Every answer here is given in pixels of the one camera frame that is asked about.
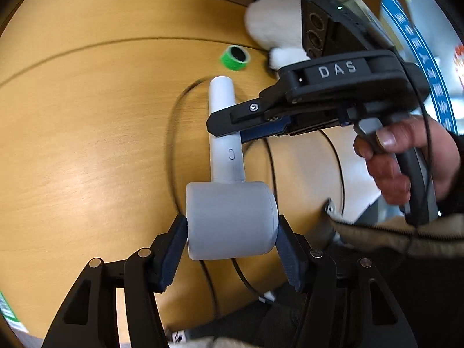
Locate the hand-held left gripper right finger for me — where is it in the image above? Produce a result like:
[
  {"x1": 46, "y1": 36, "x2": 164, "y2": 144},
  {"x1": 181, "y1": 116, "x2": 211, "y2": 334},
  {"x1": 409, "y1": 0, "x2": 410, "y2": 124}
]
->
[{"x1": 275, "y1": 215, "x2": 421, "y2": 348}]

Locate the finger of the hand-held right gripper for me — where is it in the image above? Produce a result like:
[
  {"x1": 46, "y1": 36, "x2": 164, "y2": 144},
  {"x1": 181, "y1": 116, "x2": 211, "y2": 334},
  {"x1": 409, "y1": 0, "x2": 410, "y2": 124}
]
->
[
  {"x1": 206, "y1": 97, "x2": 287, "y2": 139},
  {"x1": 241, "y1": 120, "x2": 291, "y2": 144}
]

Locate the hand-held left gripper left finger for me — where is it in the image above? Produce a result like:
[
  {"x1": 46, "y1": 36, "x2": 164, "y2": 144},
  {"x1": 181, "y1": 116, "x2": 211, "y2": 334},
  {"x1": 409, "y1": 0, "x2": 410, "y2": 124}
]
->
[{"x1": 41, "y1": 215, "x2": 189, "y2": 348}]

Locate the white hair dryer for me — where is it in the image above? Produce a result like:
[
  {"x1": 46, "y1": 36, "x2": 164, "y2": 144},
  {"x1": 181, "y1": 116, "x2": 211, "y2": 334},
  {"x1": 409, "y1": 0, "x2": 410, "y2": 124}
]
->
[{"x1": 186, "y1": 76, "x2": 280, "y2": 262}]

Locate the person's right forearm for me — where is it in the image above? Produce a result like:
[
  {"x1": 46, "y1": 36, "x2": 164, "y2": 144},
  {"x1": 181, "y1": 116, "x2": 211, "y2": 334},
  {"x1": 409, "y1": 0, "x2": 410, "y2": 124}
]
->
[{"x1": 431, "y1": 118, "x2": 464, "y2": 222}]

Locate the wooden desktop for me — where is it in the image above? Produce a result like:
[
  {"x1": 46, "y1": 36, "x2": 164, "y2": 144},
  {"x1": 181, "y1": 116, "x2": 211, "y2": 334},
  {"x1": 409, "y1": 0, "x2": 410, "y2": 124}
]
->
[{"x1": 0, "y1": 0, "x2": 346, "y2": 336}]

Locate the person's right hand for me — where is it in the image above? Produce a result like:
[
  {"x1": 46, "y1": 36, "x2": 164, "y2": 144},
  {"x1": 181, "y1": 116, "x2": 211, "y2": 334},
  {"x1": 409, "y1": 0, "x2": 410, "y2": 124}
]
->
[{"x1": 353, "y1": 118, "x2": 458, "y2": 207}]

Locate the green tape roll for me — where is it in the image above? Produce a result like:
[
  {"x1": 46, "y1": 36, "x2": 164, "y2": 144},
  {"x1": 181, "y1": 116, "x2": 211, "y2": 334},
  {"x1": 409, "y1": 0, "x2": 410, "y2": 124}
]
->
[{"x1": 220, "y1": 45, "x2": 253, "y2": 70}]

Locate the blue round sign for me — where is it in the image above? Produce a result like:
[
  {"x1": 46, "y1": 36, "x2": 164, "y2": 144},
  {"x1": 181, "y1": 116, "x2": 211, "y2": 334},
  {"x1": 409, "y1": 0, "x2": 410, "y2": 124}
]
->
[{"x1": 380, "y1": 0, "x2": 460, "y2": 133}]

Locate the white plush toy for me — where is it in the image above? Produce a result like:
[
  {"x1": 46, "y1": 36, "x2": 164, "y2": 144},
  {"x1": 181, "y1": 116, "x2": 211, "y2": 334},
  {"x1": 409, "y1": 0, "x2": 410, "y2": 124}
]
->
[{"x1": 243, "y1": 0, "x2": 313, "y2": 70}]

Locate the person's beige jacket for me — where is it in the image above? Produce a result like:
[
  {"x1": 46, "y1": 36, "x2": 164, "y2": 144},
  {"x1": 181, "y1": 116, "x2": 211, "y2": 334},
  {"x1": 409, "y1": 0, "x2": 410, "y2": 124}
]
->
[{"x1": 328, "y1": 213, "x2": 464, "y2": 259}]

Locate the green white packet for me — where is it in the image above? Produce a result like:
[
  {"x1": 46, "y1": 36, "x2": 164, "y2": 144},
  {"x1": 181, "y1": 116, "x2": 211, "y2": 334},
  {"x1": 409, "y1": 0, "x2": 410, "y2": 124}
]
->
[{"x1": 0, "y1": 290, "x2": 23, "y2": 332}]

